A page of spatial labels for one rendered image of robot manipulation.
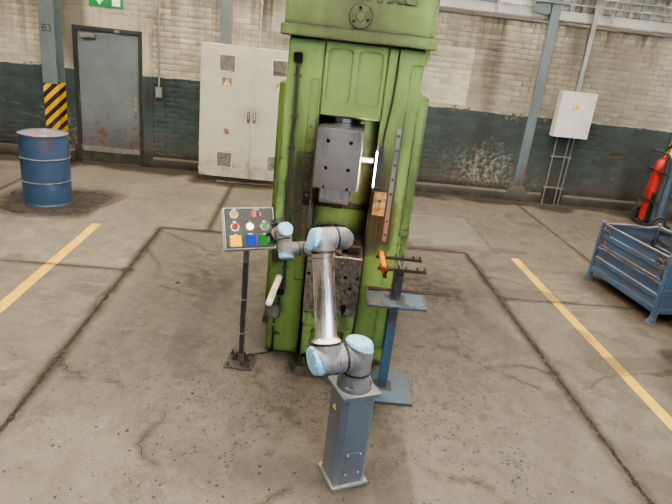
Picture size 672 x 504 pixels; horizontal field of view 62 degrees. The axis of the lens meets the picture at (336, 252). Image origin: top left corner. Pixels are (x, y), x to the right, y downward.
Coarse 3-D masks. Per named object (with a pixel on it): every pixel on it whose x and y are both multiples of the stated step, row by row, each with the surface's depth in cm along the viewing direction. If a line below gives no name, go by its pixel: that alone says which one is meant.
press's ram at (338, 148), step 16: (320, 128) 362; (336, 128) 364; (352, 128) 372; (320, 144) 366; (336, 144) 365; (352, 144) 366; (320, 160) 369; (336, 160) 369; (352, 160) 368; (368, 160) 386; (320, 176) 373; (336, 176) 372; (352, 176) 372
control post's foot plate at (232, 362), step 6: (234, 354) 415; (240, 354) 410; (246, 354) 413; (252, 354) 421; (228, 360) 415; (234, 360) 415; (240, 360) 412; (246, 360) 415; (252, 360) 418; (228, 366) 407; (234, 366) 408; (240, 366) 409; (246, 366) 409; (252, 366) 412
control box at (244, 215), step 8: (224, 208) 367; (232, 208) 369; (240, 208) 371; (248, 208) 373; (256, 208) 375; (264, 208) 377; (272, 208) 379; (224, 216) 366; (240, 216) 370; (248, 216) 372; (256, 216) 374; (264, 216) 376; (272, 216) 378; (224, 224) 366; (240, 224) 369; (256, 224) 373; (224, 232) 365; (232, 232) 367; (240, 232) 369; (248, 232) 371; (256, 232) 373; (264, 232) 375; (224, 240) 366; (224, 248) 367; (232, 248) 365; (240, 248) 367; (248, 248) 369; (256, 248) 371; (264, 248) 373; (272, 248) 377
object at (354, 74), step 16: (336, 48) 358; (352, 48) 358; (368, 48) 357; (384, 48) 356; (336, 64) 362; (352, 64) 362; (368, 64) 361; (384, 64) 360; (336, 80) 366; (352, 80) 364; (368, 80) 365; (384, 80) 363; (336, 96) 369; (352, 96) 368; (368, 96) 368; (320, 112) 373; (336, 112) 372; (352, 112) 371; (368, 112) 371
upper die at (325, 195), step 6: (324, 192) 377; (330, 192) 376; (336, 192) 376; (342, 192) 376; (348, 192) 376; (324, 198) 378; (330, 198) 378; (336, 198) 377; (342, 198) 377; (348, 198) 377
